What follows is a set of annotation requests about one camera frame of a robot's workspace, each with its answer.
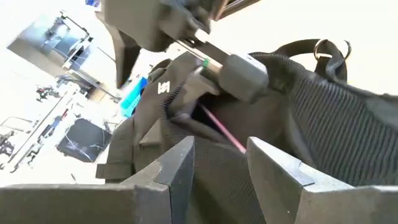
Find black network switch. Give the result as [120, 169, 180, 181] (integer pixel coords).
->
[57, 117, 113, 164]

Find grey metal equipment rack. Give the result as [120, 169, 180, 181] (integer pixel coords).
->
[6, 11, 94, 77]

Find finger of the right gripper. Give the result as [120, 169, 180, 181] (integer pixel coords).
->
[95, 11, 143, 90]
[166, 53, 271, 123]

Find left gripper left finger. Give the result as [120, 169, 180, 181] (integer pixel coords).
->
[120, 136, 195, 224]

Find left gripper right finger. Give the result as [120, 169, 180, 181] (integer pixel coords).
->
[247, 136, 355, 224]

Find silver key ring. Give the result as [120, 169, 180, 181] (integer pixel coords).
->
[313, 38, 353, 60]

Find pale pink charging cable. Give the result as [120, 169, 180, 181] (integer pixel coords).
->
[198, 103, 248, 154]

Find black backpack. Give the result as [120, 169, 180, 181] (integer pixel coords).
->
[94, 39, 398, 224]

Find blue box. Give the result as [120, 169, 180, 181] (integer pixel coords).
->
[119, 77, 149, 119]

